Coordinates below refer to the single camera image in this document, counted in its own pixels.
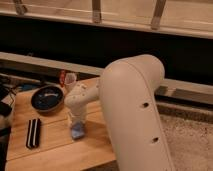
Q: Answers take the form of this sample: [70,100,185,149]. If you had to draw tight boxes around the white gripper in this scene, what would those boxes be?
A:
[64,83,99,127]

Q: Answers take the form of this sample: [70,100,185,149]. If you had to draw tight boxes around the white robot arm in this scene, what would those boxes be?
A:
[65,54,175,171]

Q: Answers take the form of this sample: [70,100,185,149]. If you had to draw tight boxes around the white cup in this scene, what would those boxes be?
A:
[64,73,77,92]

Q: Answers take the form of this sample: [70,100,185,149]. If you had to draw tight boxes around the dark blue bowl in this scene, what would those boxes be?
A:
[31,86,64,112]

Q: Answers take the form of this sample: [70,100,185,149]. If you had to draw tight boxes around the red bottle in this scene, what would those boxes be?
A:
[59,70,66,87]

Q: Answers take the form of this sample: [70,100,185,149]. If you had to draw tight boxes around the black object at left edge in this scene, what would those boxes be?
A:
[0,83,14,131]

